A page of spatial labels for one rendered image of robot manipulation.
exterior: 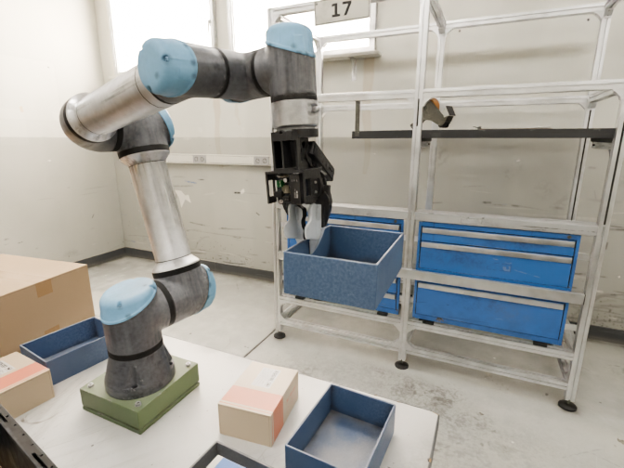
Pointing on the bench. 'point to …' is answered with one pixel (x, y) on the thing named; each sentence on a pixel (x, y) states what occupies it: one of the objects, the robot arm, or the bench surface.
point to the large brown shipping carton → (40, 298)
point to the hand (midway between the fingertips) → (309, 245)
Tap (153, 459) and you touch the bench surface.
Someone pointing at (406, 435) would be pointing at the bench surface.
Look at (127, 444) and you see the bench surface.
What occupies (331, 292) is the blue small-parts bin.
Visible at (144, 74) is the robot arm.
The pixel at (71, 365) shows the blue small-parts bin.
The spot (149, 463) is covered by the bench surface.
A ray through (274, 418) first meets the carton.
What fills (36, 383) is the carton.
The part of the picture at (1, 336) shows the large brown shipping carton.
